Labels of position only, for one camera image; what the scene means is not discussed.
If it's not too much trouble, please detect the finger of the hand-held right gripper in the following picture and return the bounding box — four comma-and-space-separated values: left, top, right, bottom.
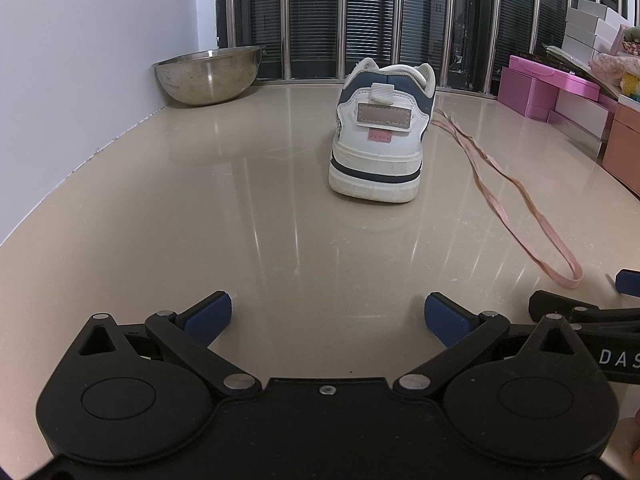
615, 268, 640, 296
529, 290, 640, 335

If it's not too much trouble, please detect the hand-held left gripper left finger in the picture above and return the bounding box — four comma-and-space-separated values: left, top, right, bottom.
75, 290, 262, 397

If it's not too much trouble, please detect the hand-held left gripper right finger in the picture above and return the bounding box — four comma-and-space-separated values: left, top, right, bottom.
394, 293, 577, 397

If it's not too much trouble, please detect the pink shoelace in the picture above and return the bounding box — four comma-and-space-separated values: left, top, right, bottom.
431, 107, 584, 289

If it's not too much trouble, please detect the white and navy sneaker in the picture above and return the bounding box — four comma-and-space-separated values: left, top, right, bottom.
327, 57, 437, 205

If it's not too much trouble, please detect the person's right hand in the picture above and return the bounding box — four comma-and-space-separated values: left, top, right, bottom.
620, 405, 640, 467

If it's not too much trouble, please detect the peach cardboard box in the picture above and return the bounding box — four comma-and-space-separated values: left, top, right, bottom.
602, 102, 640, 186

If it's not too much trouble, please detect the white cardboard box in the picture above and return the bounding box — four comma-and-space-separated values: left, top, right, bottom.
547, 91, 617, 142

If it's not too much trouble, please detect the flat pink box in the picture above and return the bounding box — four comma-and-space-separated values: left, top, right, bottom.
509, 55, 601, 102

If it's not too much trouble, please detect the pile of folded clothes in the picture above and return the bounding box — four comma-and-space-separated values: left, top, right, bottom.
589, 24, 640, 107

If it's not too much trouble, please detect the stainless steel bowl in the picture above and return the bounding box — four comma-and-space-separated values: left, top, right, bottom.
152, 45, 266, 107

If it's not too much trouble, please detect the stack of white boxes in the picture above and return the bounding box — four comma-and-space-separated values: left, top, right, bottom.
562, 0, 632, 61

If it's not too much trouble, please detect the steel window railing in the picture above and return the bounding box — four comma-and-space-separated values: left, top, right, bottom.
215, 0, 640, 97

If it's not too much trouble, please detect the dark window with blinds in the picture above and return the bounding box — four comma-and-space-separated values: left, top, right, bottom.
216, 0, 640, 93

